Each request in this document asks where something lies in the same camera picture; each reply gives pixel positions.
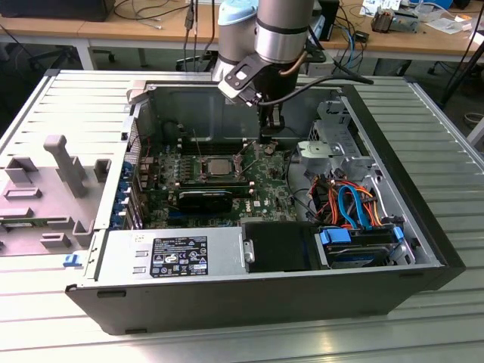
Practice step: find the silver drive cage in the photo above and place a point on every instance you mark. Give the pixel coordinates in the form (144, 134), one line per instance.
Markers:
(321, 150)

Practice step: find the blue expansion slot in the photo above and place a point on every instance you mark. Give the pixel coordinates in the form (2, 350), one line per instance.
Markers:
(174, 218)

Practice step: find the copper CPU cooler heatsink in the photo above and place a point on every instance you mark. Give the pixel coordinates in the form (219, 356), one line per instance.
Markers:
(382, 20)

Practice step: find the white printed box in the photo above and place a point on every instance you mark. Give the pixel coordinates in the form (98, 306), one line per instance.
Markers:
(378, 7)

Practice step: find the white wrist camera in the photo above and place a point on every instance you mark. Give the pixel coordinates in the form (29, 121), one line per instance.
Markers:
(230, 89)

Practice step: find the wooden desk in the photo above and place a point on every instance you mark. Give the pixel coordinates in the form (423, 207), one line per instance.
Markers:
(125, 30)

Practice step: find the black stand leg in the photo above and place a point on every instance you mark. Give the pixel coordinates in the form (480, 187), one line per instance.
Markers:
(462, 72)

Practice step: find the thin metal locking lever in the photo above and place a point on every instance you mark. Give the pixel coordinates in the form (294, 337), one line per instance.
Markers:
(196, 142)
(251, 165)

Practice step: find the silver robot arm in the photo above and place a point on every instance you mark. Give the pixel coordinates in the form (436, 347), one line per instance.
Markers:
(283, 34)

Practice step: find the pale blue teach pendant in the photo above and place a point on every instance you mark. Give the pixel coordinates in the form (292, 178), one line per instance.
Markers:
(319, 28)

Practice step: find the RAM stick black chips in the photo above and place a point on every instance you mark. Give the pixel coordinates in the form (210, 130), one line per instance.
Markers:
(215, 184)

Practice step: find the black flat case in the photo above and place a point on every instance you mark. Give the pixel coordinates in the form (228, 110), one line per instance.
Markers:
(56, 9)

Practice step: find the hard disk blue carrier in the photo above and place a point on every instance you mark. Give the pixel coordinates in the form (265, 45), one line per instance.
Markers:
(334, 237)

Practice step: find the silver square CPU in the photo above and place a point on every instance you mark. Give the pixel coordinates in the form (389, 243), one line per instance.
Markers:
(220, 167)

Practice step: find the black open PC case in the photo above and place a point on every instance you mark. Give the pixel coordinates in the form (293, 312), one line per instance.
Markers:
(227, 302)

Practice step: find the green RAM stick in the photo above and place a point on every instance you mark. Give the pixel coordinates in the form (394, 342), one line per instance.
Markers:
(17, 224)

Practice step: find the silver power supply unit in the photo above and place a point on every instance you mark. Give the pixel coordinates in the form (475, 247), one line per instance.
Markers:
(121, 246)

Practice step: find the white paper sheet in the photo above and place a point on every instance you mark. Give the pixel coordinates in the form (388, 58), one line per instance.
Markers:
(446, 23)

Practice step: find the black graphics card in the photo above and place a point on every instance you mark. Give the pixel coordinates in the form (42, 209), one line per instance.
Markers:
(204, 202)

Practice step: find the green motherboard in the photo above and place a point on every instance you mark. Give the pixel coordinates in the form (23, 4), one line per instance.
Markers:
(264, 181)

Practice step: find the grey parts rack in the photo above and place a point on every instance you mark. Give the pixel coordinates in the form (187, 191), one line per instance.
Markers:
(38, 211)

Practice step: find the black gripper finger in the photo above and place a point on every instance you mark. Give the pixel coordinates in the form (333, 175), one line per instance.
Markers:
(269, 113)
(262, 117)

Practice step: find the black box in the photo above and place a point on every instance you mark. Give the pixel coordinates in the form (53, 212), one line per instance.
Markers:
(332, 22)

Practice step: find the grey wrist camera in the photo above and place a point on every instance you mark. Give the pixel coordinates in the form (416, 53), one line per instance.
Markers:
(317, 69)

